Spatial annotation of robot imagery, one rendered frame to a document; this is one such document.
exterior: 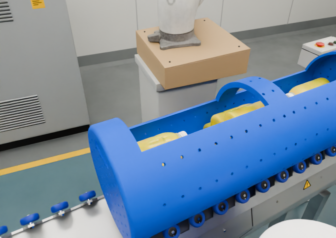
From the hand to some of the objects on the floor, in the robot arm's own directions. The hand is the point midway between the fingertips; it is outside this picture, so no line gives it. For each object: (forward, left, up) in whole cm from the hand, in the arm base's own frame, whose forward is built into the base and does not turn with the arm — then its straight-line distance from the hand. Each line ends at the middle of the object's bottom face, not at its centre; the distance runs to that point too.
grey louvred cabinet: (-115, -233, -115) cm, 284 cm away
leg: (+27, -17, -116) cm, 120 cm away
